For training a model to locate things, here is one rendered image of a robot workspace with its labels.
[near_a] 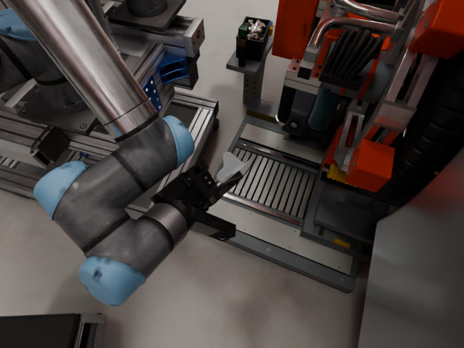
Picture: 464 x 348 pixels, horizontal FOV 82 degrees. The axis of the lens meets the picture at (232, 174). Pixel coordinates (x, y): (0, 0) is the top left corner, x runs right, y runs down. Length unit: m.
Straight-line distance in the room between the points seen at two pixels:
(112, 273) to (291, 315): 1.11
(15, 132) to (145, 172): 0.71
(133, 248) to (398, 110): 0.56
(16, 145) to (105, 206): 0.67
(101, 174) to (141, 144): 0.06
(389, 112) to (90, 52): 0.54
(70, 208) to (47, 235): 1.35
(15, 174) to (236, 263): 1.20
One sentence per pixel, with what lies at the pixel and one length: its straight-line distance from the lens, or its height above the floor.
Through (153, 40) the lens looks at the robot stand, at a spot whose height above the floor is 0.73.
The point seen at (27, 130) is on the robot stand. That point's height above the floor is 0.74.
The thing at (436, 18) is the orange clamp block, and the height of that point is 1.13.
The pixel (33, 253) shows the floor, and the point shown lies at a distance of 1.74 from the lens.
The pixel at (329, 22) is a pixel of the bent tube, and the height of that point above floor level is 1.01.
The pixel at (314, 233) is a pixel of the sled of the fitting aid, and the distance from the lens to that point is 1.33.
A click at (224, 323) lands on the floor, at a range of 1.38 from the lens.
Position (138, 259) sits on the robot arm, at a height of 1.01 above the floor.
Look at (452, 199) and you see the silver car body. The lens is 0.52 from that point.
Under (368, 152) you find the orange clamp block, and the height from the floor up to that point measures 0.88.
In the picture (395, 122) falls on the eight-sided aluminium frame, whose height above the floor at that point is 0.95.
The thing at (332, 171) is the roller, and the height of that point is 0.53.
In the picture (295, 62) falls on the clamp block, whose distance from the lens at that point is 0.72.
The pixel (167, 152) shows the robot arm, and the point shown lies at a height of 1.06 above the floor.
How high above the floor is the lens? 1.38
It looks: 60 degrees down
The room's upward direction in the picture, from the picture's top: straight up
